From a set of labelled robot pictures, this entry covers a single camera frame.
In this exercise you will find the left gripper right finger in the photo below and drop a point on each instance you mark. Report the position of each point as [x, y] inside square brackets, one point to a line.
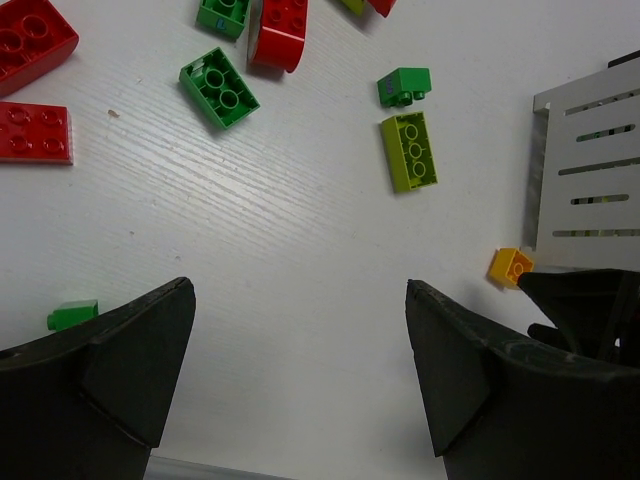
[500, 405]

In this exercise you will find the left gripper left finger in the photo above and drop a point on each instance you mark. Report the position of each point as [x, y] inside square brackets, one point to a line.
[92, 401]

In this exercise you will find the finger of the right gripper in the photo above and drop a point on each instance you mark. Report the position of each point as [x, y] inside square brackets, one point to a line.
[595, 313]

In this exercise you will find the lime green lego plate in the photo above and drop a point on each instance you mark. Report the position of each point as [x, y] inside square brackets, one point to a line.
[408, 151]

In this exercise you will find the red lego brick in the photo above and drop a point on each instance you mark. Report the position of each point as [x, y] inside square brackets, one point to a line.
[35, 134]
[35, 39]

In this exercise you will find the green small lego cube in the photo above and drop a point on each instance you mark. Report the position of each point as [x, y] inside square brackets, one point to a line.
[403, 86]

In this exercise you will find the red lime rounded lego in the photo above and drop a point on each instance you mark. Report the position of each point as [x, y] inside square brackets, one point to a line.
[277, 33]

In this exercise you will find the small green lego brick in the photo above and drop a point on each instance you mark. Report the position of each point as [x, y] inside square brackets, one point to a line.
[70, 314]

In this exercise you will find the orange small lego brick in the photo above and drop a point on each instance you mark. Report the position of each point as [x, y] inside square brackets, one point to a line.
[507, 266]

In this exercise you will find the white slotted container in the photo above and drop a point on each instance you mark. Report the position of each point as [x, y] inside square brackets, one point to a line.
[588, 216]

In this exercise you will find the black slotted container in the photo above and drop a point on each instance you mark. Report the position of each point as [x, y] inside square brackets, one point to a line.
[624, 59]

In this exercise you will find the green square lego brick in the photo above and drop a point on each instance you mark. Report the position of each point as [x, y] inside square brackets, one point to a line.
[224, 17]

